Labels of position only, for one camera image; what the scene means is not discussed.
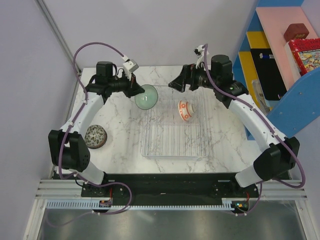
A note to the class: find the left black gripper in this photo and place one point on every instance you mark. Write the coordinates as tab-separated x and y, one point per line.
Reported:
133	88

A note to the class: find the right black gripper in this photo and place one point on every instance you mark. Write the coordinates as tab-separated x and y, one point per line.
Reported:
187	76

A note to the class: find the green glass bowl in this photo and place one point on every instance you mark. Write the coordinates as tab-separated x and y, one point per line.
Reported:
148	98

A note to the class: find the orange patterned bowl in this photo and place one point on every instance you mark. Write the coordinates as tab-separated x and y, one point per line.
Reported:
185	110

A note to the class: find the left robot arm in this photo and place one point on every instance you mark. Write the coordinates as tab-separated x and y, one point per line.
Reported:
67	145

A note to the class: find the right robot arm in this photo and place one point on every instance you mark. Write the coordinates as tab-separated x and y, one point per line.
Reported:
279	152

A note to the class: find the leaf patterned bowl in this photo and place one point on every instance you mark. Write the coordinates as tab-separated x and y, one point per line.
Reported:
95	136

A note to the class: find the yellow black panel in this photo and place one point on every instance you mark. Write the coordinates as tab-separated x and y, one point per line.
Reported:
252	40

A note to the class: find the pink board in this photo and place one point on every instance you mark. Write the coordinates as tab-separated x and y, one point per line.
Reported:
275	21

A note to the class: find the blue shelf unit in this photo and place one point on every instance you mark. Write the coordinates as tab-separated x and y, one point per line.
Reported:
301	103

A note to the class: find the dark red box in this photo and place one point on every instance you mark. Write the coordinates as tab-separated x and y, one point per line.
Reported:
296	31

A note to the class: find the red game box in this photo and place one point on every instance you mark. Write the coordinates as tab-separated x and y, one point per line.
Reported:
306	54

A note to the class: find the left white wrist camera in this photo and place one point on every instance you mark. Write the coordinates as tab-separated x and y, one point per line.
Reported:
129	66

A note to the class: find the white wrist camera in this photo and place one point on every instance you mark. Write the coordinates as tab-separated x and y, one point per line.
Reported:
201	53
129	66

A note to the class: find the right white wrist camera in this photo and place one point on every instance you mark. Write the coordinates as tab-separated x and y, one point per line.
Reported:
201	53

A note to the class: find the clear wire dish rack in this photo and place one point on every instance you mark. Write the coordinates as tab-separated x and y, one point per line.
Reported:
165	135

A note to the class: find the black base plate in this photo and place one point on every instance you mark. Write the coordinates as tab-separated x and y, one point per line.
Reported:
170	188

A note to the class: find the white cable duct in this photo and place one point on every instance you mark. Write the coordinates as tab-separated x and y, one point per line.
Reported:
97	204

